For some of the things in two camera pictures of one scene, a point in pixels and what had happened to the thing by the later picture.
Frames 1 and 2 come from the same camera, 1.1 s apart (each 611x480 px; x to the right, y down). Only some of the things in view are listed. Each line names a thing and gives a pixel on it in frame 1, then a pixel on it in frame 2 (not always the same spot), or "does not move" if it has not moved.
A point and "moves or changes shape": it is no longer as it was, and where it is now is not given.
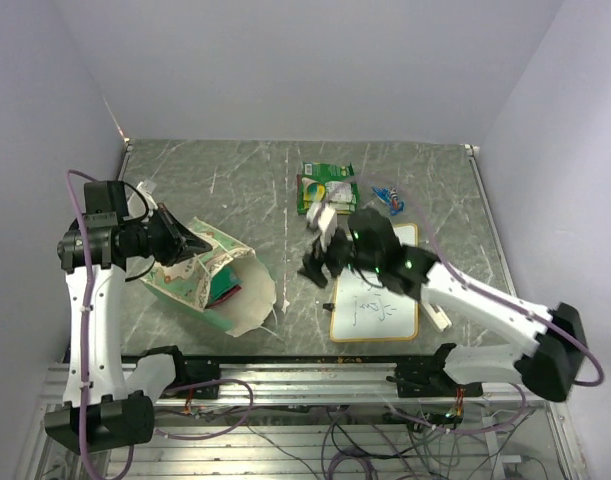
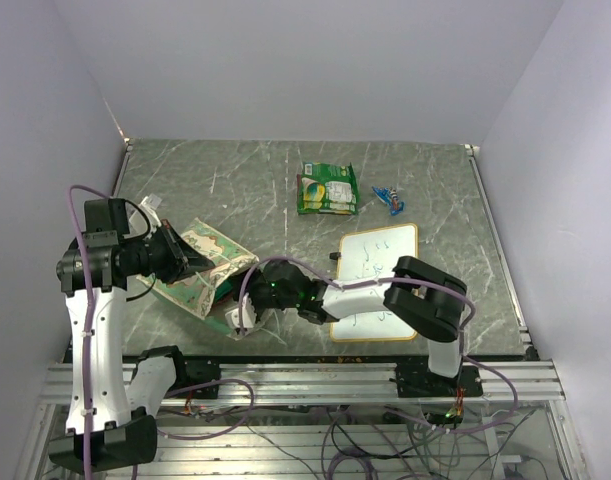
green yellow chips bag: x=324 y=186 does not move
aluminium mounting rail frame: x=323 y=419 does not move
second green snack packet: x=332 y=183 does not move
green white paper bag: x=183 y=285 moves or changes shape
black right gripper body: x=339 y=248 -> x=263 y=297
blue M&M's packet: x=396 y=206 does not move
